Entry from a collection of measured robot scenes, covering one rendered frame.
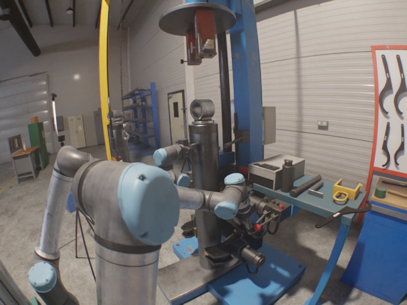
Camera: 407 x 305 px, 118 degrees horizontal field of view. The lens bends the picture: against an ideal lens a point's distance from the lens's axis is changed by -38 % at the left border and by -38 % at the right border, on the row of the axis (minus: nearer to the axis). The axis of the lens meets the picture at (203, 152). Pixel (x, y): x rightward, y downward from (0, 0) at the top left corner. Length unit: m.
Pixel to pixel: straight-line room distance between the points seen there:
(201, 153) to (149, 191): 1.12
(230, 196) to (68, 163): 0.66
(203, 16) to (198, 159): 0.96
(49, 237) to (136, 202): 0.86
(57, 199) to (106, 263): 0.71
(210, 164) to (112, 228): 1.17
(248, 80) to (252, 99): 0.16
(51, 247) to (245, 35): 1.92
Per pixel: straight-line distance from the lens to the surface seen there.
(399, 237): 1.84
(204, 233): 1.67
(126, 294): 0.33
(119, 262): 0.31
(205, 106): 1.36
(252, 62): 1.69
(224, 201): 0.79
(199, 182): 1.45
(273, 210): 1.19
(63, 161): 0.85
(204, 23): 1.31
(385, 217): 1.77
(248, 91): 1.61
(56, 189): 0.98
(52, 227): 1.05
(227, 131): 1.74
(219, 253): 1.57
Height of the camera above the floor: 1.60
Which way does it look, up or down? 13 degrees down
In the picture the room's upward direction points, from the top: 3 degrees counter-clockwise
